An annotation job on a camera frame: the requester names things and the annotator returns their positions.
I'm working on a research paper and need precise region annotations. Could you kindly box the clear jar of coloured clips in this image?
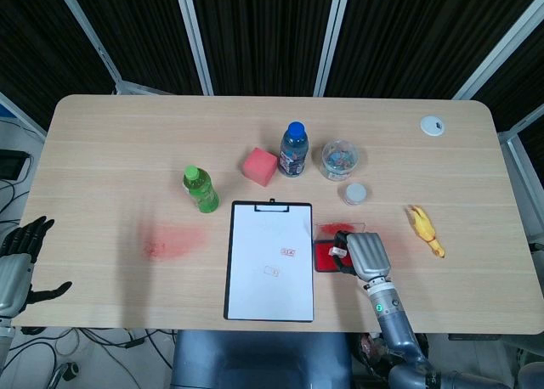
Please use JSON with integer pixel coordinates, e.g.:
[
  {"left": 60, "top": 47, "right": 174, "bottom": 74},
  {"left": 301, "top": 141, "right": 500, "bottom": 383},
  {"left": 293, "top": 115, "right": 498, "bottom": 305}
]
[{"left": 320, "top": 138, "right": 366, "bottom": 182}]

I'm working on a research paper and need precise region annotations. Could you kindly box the pink foam cube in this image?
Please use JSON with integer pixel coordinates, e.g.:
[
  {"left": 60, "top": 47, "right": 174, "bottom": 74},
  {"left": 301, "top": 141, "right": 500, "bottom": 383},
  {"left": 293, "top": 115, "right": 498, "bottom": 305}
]
[{"left": 242, "top": 147, "right": 278, "bottom": 189}]

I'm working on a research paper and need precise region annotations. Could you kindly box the green drink bottle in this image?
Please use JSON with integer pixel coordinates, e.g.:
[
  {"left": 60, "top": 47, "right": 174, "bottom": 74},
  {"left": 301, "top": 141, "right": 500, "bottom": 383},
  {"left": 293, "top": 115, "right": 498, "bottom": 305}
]
[{"left": 182, "top": 165, "right": 221, "bottom": 214}]

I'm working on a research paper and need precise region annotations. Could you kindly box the red ink pad clear lid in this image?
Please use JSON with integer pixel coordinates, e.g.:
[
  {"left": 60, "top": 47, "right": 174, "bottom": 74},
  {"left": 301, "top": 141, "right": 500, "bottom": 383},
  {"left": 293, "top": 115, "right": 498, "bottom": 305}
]
[{"left": 313, "top": 222, "right": 367, "bottom": 274}]

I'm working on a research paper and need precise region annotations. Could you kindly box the white round cable grommet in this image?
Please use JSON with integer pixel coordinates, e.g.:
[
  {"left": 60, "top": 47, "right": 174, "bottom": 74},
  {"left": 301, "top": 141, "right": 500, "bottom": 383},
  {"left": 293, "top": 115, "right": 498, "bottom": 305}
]
[{"left": 419, "top": 115, "right": 446, "bottom": 137}]

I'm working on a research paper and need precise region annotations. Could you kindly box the black clipboard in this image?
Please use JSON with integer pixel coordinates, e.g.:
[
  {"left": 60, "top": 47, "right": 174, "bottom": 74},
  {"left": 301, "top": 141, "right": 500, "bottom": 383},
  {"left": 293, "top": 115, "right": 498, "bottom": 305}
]
[{"left": 223, "top": 198, "right": 316, "bottom": 323}]

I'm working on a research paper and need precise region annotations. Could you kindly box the white partition frame post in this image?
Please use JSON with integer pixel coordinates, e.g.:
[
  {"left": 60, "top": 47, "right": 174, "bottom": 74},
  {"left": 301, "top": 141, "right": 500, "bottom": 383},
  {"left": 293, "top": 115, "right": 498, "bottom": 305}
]
[
  {"left": 173, "top": 0, "right": 214, "bottom": 96},
  {"left": 313, "top": 0, "right": 354, "bottom": 96},
  {"left": 450, "top": 0, "right": 544, "bottom": 102},
  {"left": 53, "top": 0, "right": 125, "bottom": 95}
]

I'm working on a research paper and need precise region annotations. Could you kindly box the grey chair leg caster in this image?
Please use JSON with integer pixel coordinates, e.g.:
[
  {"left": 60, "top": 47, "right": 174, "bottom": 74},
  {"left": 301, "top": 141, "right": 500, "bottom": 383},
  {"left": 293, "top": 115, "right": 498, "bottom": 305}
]
[{"left": 48, "top": 361, "right": 82, "bottom": 389}]

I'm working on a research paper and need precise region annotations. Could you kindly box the small jar grey lid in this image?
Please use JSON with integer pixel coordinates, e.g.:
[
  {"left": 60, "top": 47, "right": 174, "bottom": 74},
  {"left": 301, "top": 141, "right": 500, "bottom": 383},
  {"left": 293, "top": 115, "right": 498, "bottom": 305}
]
[{"left": 338, "top": 183, "right": 370, "bottom": 206}]

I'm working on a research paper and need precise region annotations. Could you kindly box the black device box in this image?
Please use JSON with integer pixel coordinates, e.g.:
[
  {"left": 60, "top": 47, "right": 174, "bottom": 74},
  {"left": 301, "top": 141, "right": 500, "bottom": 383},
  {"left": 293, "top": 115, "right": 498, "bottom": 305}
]
[{"left": 0, "top": 149, "right": 31, "bottom": 180}]

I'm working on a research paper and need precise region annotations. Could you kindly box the white paper sheet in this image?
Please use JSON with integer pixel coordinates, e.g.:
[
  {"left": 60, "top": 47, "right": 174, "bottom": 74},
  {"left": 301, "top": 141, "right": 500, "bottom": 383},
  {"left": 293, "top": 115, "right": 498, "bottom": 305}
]
[{"left": 228, "top": 204, "right": 314, "bottom": 320}]

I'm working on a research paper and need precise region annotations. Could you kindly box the blue cap drink bottle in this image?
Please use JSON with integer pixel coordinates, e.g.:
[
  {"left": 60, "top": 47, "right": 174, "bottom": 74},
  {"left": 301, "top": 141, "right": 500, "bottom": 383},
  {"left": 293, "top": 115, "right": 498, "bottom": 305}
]
[{"left": 277, "top": 121, "right": 310, "bottom": 178}]

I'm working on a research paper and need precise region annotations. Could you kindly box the yellow rubber chicken toy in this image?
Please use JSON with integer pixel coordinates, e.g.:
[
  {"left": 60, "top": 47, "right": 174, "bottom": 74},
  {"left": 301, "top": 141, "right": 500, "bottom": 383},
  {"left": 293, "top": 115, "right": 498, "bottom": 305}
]
[{"left": 405, "top": 204, "right": 446, "bottom": 260}]

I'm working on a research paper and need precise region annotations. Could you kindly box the blue grey robot torso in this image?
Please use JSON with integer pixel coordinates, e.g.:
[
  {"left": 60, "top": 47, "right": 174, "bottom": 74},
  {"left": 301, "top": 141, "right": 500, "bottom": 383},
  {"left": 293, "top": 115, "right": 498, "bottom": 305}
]
[{"left": 172, "top": 330, "right": 354, "bottom": 389}]

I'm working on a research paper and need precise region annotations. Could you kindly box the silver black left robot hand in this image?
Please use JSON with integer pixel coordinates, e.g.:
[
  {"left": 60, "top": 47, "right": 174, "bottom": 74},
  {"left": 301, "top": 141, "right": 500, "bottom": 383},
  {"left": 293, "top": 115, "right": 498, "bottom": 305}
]
[{"left": 0, "top": 215, "right": 73, "bottom": 318}]

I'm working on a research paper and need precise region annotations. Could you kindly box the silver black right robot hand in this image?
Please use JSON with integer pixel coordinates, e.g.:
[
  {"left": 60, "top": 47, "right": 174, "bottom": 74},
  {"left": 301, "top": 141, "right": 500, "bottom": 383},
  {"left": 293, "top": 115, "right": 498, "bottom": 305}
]
[{"left": 332, "top": 231, "right": 392, "bottom": 281}]

